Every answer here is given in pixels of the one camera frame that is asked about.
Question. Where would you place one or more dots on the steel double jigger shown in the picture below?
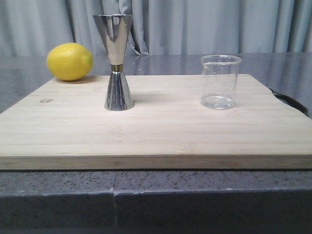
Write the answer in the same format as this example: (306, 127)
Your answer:
(114, 31)

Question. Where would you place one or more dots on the bamboo cutting board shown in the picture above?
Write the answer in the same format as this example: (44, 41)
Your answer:
(64, 125)

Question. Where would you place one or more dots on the grey curtain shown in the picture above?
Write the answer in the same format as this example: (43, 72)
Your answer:
(159, 27)

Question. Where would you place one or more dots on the clear glass beaker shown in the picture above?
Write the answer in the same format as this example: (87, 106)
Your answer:
(220, 74)

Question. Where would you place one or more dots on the yellow lemon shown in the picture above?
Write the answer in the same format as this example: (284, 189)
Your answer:
(70, 61)

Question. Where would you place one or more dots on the black cutting board handle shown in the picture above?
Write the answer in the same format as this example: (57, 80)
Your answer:
(291, 102)

